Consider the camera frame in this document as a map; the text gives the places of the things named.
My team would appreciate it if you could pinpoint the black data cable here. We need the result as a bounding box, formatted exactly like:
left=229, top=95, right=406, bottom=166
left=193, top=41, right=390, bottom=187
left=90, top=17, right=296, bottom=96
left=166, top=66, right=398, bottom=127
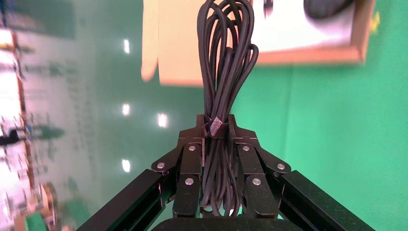
left=196, top=0, right=259, bottom=218

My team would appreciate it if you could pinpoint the white printed instruction sheet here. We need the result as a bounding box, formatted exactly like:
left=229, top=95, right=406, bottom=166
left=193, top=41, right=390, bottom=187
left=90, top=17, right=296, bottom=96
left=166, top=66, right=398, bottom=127
left=252, top=0, right=356, bottom=53

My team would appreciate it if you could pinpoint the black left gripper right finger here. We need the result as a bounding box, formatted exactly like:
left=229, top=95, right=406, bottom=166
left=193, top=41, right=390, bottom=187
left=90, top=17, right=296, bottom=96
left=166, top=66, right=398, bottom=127
left=227, top=114, right=377, bottom=231

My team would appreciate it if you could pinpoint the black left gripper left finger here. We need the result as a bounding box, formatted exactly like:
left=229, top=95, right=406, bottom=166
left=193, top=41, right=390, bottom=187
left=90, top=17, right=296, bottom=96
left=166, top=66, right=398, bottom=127
left=76, top=114, right=208, bottom=231

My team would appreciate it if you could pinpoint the orange cardboard box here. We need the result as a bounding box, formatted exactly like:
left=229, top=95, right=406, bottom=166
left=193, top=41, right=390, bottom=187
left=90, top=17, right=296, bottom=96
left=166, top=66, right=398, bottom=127
left=141, top=0, right=376, bottom=87

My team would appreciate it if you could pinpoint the green table mat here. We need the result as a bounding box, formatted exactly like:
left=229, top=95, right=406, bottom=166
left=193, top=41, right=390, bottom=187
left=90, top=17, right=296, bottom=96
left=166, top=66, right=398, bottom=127
left=280, top=0, right=408, bottom=231

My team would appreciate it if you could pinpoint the yellow tape marker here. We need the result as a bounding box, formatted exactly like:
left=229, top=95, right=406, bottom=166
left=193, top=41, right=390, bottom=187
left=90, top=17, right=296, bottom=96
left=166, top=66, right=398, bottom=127
left=371, top=11, right=382, bottom=35

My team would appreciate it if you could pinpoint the black wired computer mouse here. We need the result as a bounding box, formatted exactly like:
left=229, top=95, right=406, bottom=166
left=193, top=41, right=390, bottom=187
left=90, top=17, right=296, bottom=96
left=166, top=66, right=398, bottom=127
left=263, top=0, right=355, bottom=19

